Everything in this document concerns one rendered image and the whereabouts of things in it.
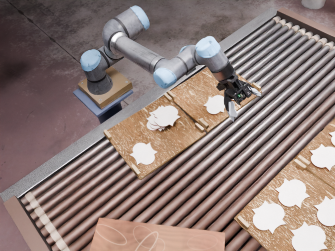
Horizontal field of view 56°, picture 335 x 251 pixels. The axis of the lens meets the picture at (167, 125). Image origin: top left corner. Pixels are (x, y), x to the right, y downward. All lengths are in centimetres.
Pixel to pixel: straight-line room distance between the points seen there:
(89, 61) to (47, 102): 162
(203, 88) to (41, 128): 180
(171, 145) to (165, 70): 55
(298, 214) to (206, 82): 86
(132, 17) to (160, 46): 218
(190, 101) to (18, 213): 100
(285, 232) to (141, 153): 73
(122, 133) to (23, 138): 163
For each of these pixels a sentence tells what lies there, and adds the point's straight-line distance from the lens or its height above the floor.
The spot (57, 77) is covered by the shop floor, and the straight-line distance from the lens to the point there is 353.
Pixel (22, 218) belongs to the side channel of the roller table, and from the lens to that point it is 157.
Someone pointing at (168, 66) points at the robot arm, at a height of 149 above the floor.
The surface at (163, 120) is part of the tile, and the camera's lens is 160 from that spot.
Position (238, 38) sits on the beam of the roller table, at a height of 91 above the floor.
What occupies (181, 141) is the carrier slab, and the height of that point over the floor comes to 94.
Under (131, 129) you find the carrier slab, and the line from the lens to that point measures 165.
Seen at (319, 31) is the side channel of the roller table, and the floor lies 94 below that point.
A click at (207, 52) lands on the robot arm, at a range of 109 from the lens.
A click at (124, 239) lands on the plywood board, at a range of 128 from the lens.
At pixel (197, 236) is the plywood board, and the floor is 104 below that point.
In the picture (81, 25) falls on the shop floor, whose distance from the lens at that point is 416.
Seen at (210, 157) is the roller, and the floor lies 92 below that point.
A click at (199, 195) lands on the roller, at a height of 92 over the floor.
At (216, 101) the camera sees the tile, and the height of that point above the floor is 94.
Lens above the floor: 224
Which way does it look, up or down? 53 degrees down
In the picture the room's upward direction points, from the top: 7 degrees counter-clockwise
